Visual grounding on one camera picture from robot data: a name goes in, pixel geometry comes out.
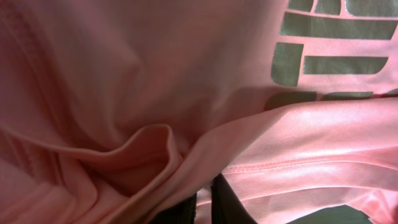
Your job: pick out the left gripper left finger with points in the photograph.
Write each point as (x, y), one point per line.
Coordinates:
(182, 213)

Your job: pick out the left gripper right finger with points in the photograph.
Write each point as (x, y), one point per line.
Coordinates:
(226, 208)

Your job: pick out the pink printed shirt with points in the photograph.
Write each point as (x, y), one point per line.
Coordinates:
(113, 111)

